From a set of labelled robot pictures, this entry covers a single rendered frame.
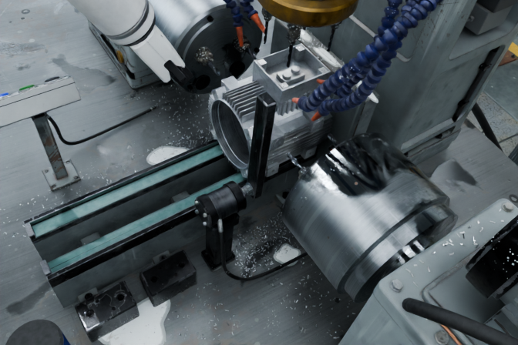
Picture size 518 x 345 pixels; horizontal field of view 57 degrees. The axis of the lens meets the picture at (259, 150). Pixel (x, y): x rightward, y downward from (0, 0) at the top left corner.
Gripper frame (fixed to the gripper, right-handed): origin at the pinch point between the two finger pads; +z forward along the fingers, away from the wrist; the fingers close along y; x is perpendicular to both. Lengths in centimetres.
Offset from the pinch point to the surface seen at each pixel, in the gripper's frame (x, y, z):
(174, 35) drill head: 3.7, -17.1, 8.4
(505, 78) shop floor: 133, -26, 212
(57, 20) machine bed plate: -22, -78, 30
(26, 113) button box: -28.0, -15.1, -3.2
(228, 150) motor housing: -3.8, 4.5, 23.8
